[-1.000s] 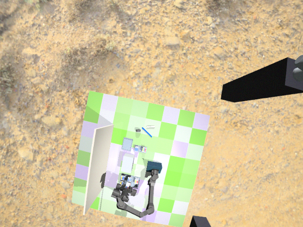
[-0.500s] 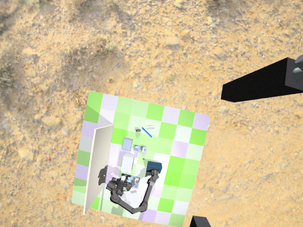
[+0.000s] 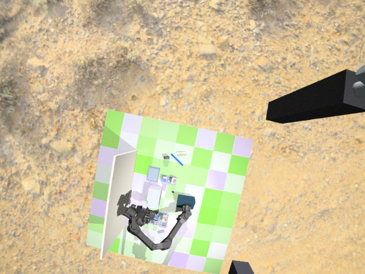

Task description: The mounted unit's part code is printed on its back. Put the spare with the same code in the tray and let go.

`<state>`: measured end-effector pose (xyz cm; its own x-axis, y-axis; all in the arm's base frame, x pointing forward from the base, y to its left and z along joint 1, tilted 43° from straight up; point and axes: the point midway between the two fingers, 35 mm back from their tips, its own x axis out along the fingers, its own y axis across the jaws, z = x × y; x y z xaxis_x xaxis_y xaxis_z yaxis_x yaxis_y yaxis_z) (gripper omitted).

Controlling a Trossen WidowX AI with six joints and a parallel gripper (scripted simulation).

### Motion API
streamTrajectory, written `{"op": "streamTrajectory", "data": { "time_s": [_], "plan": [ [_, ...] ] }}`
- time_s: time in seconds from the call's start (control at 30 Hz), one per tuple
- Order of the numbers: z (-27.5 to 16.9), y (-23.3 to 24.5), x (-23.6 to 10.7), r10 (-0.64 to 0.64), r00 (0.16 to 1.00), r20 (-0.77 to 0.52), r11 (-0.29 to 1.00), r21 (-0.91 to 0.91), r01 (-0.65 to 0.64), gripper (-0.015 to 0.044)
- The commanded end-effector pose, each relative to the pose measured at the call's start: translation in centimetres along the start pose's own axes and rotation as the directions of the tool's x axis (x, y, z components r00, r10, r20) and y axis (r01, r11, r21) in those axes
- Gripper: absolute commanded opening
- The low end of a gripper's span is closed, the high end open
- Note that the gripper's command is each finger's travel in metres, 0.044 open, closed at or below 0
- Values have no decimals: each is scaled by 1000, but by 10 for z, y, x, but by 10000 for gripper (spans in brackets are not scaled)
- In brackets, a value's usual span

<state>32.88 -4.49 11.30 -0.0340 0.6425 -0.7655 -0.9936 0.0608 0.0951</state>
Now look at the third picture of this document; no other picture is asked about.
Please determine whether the beige flat panel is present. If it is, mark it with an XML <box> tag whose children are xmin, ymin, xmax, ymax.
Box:
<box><xmin>100</xmin><ymin>150</ymin><xmax>137</xmax><ymax>260</ymax></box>

